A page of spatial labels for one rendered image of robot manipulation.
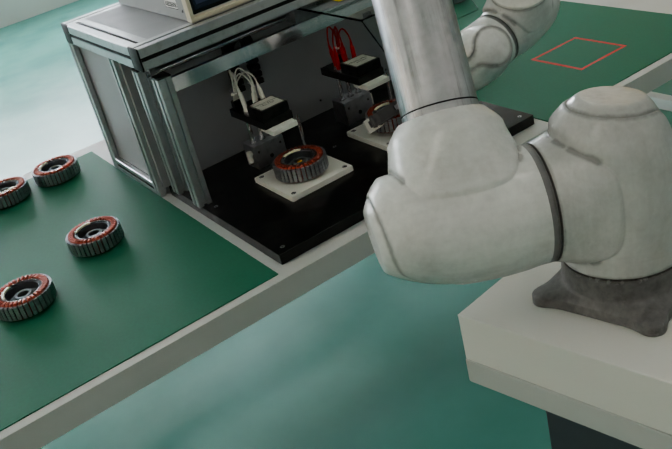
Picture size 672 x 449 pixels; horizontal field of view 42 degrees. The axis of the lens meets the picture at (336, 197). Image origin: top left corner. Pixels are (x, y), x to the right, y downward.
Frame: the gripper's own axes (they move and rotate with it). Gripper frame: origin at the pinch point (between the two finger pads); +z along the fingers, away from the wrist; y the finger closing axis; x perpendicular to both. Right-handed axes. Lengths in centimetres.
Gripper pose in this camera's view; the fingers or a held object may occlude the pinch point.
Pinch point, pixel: (392, 114)
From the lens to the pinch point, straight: 190.3
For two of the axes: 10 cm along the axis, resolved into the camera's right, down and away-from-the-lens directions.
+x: -4.8, -8.8, 0.0
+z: -3.7, 2.1, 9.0
